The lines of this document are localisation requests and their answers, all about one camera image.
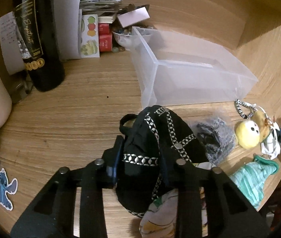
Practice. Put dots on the floral fabric scrunchie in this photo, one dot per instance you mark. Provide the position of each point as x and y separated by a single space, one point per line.
160 218

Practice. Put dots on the blue cartoon character sticker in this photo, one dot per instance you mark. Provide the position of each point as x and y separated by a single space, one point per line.
7 188

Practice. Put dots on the stack of papers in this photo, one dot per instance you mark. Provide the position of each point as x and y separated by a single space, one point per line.
99 6

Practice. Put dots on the clear plastic storage bin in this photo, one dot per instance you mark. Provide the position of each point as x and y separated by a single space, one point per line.
177 69

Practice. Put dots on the red small box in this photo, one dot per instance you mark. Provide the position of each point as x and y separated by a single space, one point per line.
105 37

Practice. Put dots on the white cloth with strings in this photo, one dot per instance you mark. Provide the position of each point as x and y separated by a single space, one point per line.
270 146

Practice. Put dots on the green striped cloth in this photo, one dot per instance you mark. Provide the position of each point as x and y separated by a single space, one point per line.
251 177

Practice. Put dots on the yellow plush ball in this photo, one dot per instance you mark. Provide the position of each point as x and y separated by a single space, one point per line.
247 134

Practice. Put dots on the dark wine bottle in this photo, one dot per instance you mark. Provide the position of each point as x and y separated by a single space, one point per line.
35 22

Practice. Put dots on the silver scrubber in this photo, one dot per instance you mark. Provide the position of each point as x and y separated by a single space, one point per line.
216 136

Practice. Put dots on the small white cardboard box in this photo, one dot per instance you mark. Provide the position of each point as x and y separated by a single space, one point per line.
132 14

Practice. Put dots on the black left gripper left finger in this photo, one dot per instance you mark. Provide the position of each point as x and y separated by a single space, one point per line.
98 175

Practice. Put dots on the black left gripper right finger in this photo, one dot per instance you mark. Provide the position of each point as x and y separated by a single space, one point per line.
180 174

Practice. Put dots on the black patterned cloth pouch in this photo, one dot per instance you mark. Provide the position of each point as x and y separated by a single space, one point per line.
141 178

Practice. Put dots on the fruit picture card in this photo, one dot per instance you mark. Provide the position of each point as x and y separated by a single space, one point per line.
89 46

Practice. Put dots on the white bowl with stones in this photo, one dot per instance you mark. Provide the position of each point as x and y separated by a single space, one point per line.
124 36

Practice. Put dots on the white paper sheet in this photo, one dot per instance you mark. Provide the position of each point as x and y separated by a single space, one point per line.
9 44

